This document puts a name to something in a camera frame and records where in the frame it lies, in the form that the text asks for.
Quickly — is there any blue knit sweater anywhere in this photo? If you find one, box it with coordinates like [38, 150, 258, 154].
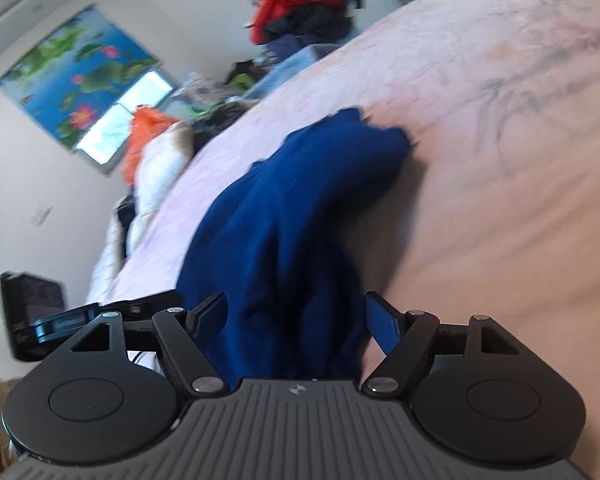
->
[176, 108, 412, 385]

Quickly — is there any window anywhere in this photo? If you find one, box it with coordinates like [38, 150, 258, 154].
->
[76, 68, 175, 174]

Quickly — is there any pink floral bed sheet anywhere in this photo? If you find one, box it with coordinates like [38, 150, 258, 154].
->
[107, 0, 600, 479]

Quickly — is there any white quilted jacket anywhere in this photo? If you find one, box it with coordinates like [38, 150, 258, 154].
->
[86, 122, 194, 304]

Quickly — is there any orange plastic bag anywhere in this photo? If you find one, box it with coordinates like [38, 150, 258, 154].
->
[122, 105, 178, 186]

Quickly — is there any lotus print roller blind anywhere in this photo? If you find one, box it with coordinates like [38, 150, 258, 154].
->
[0, 6, 159, 151]

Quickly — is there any light blue folded blanket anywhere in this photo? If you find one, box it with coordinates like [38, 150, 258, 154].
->
[242, 44, 340, 101]

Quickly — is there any red garment on pile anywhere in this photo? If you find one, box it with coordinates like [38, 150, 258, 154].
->
[249, 0, 347, 46]

